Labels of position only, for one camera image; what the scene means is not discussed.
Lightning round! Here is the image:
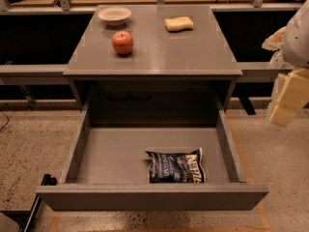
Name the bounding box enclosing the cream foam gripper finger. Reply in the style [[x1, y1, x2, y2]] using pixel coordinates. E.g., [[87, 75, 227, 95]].
[[267, 69, 309, 127]]

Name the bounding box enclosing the blue chip bag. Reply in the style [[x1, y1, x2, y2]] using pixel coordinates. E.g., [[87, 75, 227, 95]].
[[146, 148, 206, 184]]

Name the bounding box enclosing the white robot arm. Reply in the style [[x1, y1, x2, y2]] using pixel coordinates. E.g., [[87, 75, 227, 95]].
[[263, 5, 309, 127]]

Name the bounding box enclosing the grey cabinet counter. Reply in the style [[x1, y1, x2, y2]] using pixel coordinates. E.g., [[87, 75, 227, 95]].
[[63, 5, 242, 104]]

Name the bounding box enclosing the grey open drawer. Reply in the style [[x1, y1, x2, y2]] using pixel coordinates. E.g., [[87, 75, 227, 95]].
[[37, 106, 268, 211]]

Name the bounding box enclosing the clear sanitizer bottle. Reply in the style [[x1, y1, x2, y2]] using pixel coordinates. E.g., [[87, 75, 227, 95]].
[[269, 50, 284, 69]]

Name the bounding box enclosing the yellow sponge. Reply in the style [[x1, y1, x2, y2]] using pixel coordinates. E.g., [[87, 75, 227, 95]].
[[165, 16, 194, 32]]

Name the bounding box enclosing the red apple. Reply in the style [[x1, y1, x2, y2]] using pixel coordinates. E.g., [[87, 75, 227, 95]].
[[112, 31, 133, 55]]

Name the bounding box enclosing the white bowl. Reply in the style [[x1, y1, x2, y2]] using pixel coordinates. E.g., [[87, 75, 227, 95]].
[[98, 7, 131, 26]]

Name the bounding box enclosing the black cart leg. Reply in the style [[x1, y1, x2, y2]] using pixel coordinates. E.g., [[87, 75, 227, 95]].
[[19, 174, 57, 232]]

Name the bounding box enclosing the black cable on floor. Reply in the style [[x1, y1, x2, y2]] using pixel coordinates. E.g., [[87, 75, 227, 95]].
[[0, 109, 11, 132]]

